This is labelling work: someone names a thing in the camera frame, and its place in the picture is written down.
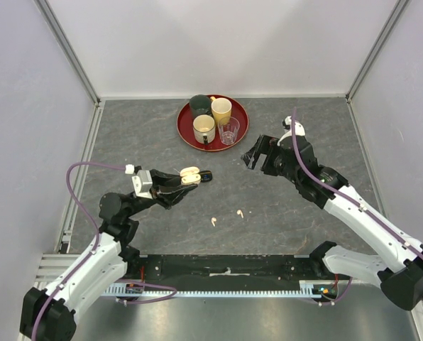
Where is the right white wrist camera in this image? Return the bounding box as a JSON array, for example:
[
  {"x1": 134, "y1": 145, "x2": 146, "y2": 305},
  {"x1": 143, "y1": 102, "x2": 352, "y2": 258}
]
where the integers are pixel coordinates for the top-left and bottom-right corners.
[{"x1": 278, "y1": 116, "x2": 305, "y2": 146}]

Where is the red round tray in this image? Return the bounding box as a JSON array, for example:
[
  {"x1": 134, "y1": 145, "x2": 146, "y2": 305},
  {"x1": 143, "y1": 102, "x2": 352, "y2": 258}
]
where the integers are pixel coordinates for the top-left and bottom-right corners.
[{"x1": 177, "y1": 94, "x2": 249, "y2": 152}]

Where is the black earbud charging case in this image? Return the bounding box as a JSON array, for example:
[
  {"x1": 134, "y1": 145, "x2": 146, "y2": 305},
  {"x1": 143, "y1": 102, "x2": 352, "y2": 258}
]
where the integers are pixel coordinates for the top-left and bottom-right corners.
[{"x1": 199, "y1": 170, "x2": 213, "y2": 183}]

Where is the yellow mug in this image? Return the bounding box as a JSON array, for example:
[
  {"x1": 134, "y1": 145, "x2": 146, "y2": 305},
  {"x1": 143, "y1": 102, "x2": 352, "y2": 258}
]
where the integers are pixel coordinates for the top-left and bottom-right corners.
[{"x1": 210, "y1": 97, "x2": 232, "y2": 126}]

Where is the slotted cable duct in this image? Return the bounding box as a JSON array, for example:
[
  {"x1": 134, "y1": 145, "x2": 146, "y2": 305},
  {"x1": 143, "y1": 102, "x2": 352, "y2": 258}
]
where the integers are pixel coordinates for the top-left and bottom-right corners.
[{"x1": 101, "y1": 282, "x2": 338, "y2": 298}]

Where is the clear glass tumbler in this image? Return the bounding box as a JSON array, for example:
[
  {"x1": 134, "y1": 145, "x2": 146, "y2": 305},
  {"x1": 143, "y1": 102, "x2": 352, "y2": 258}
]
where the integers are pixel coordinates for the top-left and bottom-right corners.
[{"x1": 218, "y1": 117, "x2": 240, "y2": 146}]

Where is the dark green mug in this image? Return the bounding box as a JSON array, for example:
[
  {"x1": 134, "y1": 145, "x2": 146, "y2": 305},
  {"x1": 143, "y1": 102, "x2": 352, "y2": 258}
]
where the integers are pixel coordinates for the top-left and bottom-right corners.
[{"x1": 189, "y1": 94, "x2": 212, "y2": 119}]

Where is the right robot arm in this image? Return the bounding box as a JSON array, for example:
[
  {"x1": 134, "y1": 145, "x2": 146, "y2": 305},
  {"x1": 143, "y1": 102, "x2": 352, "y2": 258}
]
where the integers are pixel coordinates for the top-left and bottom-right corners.
[{"x1": 241, "y1": 135, "x2": 423, "y2": 310}]

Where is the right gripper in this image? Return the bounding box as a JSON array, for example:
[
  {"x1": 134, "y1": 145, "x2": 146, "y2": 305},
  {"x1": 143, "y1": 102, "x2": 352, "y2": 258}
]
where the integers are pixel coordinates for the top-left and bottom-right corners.
[{"x1": 241, "y1": 134, "x2": 300, "y2": 185}]

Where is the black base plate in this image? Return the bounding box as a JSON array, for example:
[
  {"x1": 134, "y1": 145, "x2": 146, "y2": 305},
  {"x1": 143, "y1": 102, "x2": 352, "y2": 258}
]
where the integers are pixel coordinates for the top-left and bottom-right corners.
[{"x1": 124, "y1": 254, "x2": 347, "y2": 290}]

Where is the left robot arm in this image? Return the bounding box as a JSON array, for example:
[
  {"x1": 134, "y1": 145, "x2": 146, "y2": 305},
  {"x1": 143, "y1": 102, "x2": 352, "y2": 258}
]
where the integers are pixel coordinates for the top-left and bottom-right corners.
[{"x1": 19, "y1": 164, "x2": 201, "y2": 340}]

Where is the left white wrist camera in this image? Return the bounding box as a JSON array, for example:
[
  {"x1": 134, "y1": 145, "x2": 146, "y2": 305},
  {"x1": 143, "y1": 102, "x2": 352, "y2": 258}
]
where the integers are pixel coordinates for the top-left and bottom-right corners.
[{"x1": 131, "y1": 170, "x2": 153, "y2": 200}]

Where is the cream earbud charging case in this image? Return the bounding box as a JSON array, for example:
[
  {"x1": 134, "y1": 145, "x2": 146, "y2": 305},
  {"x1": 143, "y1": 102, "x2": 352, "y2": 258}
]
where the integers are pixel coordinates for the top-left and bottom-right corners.
[{"x1": 180, "y1": 166, "x2": 202, "y2": 185}]

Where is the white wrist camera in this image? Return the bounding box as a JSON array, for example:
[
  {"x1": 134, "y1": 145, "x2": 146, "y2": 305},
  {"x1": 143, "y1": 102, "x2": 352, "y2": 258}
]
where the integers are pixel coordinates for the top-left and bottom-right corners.
[
  {"x1": 278, "y1": 116, "x2": 305, "y2": 146},
  {"x1": 131, "y1": 170, "x2": 153, "y2": 200}
]

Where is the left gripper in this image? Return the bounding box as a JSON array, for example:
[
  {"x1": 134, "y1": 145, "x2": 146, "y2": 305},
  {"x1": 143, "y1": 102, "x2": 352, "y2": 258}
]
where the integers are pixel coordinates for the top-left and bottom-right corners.
[{"x1": 123, "y1": 168, "x2": 197, "y2": 219}]

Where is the cream mug black handle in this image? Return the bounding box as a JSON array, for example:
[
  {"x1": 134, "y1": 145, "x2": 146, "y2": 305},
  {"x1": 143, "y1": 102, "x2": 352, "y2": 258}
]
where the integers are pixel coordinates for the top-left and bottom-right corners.
[{"x1": 193, "y1": 114, "x2": 216, "y2": 146}]

